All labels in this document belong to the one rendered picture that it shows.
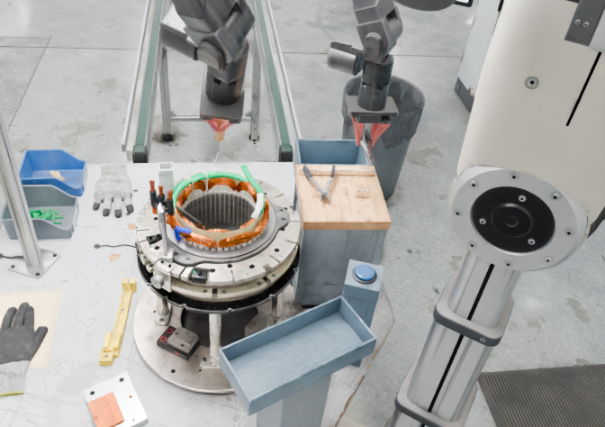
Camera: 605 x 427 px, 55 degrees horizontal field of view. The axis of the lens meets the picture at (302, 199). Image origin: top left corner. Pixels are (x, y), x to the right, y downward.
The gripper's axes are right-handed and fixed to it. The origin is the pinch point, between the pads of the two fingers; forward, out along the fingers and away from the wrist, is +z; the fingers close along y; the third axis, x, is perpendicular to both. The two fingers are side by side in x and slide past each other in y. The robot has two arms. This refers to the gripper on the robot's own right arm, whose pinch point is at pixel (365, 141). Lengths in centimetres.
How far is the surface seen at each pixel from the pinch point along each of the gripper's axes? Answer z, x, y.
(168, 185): 3.8, 10.2, 40.6
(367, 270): 14.6, 24.0, 1.9
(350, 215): 12.3, 10.0, 3.2
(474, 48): 80, -228, -127
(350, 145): 13.5, -18.5, -1.9
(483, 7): 55, -231, -127
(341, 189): 12.2, 1.1, 3.7
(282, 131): 41, -68, 10
